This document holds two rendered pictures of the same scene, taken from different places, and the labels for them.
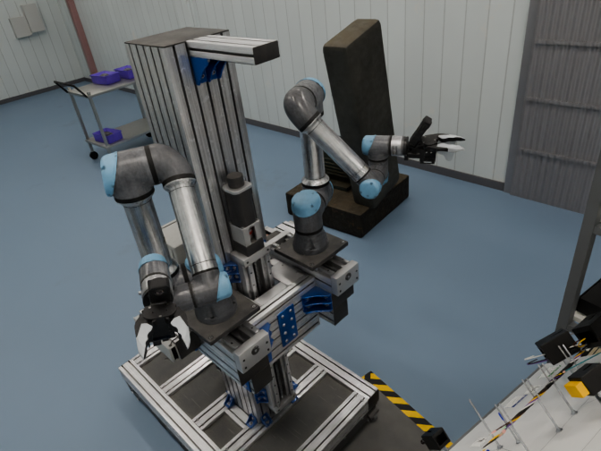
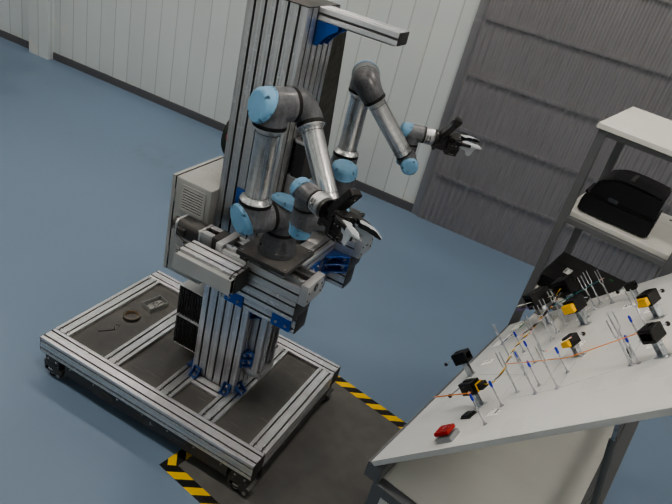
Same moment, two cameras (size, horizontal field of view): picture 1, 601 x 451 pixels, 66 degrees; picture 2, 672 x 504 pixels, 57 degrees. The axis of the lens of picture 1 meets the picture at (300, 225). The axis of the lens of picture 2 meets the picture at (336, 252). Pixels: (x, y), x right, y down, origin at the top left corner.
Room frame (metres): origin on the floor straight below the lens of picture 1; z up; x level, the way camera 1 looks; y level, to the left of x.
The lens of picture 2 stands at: (-0.63, 1.13, 2.38)
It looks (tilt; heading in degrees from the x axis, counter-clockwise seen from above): 29 degrees down; 331
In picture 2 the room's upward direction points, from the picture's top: 15 degrees clockwise
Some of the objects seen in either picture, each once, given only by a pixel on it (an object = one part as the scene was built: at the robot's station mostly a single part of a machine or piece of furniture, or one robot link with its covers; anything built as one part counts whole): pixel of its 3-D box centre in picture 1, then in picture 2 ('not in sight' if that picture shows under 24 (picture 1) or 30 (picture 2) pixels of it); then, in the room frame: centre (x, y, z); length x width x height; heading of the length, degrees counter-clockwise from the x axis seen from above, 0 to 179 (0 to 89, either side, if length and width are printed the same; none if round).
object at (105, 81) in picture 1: (117, 113); not in sight; (6.09, 2.19, 0.54); 1.11 x 0.65 x 1.09; 130
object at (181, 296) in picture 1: (171, 302); (306, 220); (0.98, 0.38, 1.46); 0.11 x 0.08 x 0.11; 106
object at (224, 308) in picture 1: (214, 299); (278, 239); (1.27, 0.34, 1.21); 0.15 x 0.15 x 0.10
